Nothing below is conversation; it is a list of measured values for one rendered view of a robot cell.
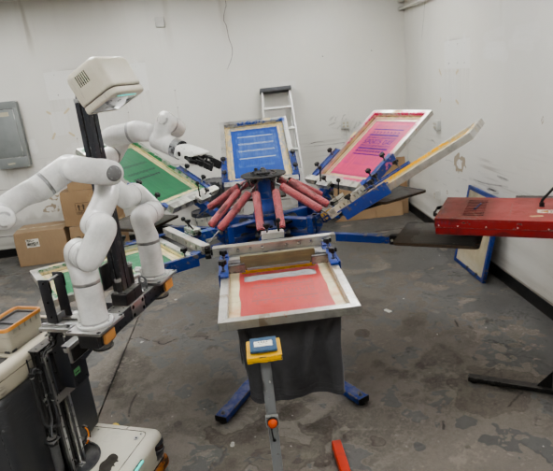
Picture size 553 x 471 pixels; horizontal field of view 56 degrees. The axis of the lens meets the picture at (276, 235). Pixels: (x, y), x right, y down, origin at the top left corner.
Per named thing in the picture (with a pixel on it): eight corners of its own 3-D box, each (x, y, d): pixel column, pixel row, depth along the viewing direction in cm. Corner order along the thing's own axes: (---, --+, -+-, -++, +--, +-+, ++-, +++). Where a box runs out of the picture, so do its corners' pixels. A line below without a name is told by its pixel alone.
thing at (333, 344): (347, 394, 234) (341, 307, 221) (247, 407, 232) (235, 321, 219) (346, 391, 236) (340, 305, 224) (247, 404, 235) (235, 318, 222)
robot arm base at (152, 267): (128, 280, 224) (120, 247, 219) (142, 270, 235) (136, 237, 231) (161, 281, 219) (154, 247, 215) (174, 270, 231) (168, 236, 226)
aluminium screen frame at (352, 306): (361, 314, 213) (361, 306, 212) (219, 332, 210) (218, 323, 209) (328, 252, 288) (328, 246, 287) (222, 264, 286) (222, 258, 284)
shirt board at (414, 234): (486, 236, 310) (486, 223, 308) (478, 261, 276) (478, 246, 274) (282, 229, 369) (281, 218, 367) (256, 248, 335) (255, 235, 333)
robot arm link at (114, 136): (90, 173, 214) (109, 166, 228) (134, 164, 207) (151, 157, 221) (77, 134, 210) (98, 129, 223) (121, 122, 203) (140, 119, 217)
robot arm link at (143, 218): (131, 246, 218) (124, 209, 214) (146, 236, 230) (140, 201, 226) (152, 246, 216) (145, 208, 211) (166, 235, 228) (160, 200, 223)
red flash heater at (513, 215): (560, 216, 292) (561, 195, 288) (563, 242, 253) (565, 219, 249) (446, 213, 319) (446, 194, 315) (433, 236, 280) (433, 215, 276)
